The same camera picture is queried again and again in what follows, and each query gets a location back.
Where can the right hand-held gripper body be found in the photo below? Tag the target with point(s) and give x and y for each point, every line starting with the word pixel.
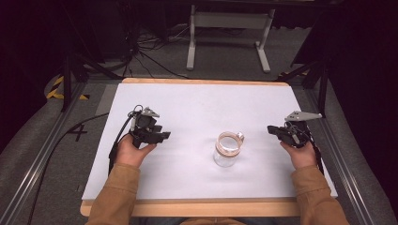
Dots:
pixel 297 128

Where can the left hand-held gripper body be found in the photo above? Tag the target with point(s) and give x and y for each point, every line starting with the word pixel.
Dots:
pixel 144 123

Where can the person's right hand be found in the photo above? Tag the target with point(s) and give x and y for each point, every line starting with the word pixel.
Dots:
pixel 302 155

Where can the person's left hand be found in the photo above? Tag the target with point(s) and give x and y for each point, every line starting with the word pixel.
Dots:
pixel 133 153

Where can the white paper sheet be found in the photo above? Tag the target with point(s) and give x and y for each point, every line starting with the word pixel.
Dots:
pixel 200 106

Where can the clear glass jar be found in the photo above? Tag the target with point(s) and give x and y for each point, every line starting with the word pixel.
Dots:
pixel 228 149

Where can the black tripod stand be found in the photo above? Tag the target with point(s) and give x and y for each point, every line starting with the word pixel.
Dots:
pixel 313 78
pixel 75 62

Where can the yellow black floor tape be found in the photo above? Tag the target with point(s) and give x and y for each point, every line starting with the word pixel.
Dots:
pixel 59 90

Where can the grey metal table frame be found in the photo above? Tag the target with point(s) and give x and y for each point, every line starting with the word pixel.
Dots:
pixel 230 22

